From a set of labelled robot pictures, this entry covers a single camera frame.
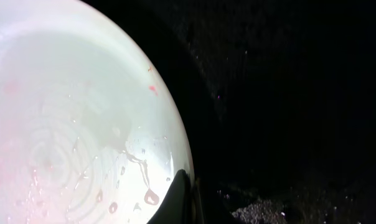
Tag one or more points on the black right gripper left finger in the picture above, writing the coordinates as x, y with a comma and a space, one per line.
176, 208

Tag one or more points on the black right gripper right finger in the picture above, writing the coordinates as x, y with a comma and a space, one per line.
208, 205

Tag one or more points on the mint plate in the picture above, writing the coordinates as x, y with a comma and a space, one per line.
89, 132

